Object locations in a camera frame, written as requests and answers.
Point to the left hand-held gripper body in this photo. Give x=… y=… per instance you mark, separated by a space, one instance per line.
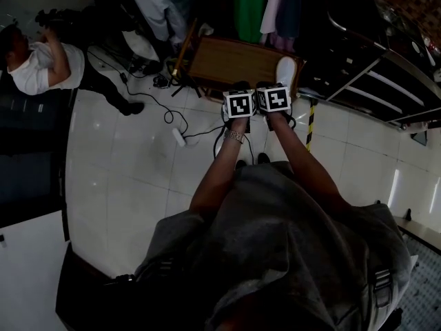
x=239 y=105

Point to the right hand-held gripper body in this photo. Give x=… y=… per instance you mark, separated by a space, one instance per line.
x=275 y=98

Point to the wooden low table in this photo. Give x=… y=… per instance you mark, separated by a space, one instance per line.
x=234 y=60

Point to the metal shelf rack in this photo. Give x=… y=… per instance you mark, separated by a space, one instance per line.
x=406 y=64

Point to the person's right forearm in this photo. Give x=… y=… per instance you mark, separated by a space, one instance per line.
x=306 y=160

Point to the person's left forearm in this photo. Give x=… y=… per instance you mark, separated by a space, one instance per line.
x=220 y=167

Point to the silver wristwatch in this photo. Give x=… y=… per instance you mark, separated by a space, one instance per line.
x=234 y=137

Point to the yellow black striped tape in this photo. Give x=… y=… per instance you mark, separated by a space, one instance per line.
x=311 y=126

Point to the white power strip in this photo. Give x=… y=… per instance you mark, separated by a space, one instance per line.
x=179 y=137

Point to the white hanging garment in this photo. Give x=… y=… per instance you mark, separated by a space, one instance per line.
x=272 y=5

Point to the green hanging garment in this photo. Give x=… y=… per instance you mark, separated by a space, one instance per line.
x=246 y=9

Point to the pale blue hanging garment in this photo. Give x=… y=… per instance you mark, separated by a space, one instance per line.
x=162 y=9

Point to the person's grey shirt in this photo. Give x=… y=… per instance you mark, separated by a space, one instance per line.
x=282 y=247

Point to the white table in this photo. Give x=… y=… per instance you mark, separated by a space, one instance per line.
x=27 y=274

